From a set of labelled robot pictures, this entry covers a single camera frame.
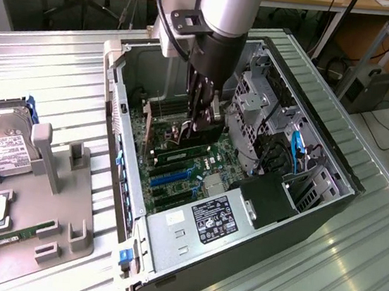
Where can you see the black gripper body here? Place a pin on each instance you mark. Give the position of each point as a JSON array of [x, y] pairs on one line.
[[219, 56]]

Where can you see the black graphics card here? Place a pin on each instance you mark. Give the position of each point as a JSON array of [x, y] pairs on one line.
[[209, 136]]

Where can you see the black RAM slot bank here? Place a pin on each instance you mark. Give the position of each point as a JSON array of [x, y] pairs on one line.
[[171, 105]]

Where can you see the silver disk bay cage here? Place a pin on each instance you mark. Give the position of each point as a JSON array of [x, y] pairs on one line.
[[252, 110]]

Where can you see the thin locking lever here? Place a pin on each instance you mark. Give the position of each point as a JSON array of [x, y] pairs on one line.
[[159, 105]]

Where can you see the green motherboard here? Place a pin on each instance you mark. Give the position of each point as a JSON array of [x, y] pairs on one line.
[[227, 153]]

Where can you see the CPU socket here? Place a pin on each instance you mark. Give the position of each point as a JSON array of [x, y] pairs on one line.
[[171, 139]]

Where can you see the RAM stick with black chips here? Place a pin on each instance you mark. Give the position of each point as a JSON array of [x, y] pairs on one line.
[[179, 154]]

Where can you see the silver chipset heatsink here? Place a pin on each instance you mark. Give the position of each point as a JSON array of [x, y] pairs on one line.
[[214, 185]]

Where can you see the black expansion slot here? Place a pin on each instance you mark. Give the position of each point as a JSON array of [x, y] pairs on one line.
[[173, 199], [168, 169]]

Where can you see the blue expansion slot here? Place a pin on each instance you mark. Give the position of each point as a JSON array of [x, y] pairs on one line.
[[171, 178]]

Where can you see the blue slot retainer clip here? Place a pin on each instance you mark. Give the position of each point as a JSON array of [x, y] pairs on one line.
[[119, 157]]

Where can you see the black air shroud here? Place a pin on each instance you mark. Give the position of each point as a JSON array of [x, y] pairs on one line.
[[266, 200]]

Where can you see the grey power supply unit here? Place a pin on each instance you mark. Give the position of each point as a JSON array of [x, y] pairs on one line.
[[168, 241]]

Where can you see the black box device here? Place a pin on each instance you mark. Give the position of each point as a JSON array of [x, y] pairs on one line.
[[368, 88]]

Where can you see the black open PC case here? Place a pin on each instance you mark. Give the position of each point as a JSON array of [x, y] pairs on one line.
[[206, 278]]

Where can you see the blue case latch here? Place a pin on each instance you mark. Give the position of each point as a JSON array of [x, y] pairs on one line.
[[125, 256]]

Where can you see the grey parts rack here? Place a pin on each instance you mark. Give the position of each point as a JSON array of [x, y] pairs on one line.
[[30, 210]]

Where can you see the green RAM stick with label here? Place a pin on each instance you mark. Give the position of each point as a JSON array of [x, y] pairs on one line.
[[5, 237]]

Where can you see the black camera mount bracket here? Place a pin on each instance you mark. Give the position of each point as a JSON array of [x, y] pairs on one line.
[[176, 19]]

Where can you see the blue disk bracket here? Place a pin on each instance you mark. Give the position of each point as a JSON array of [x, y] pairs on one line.
[[33, 108]]

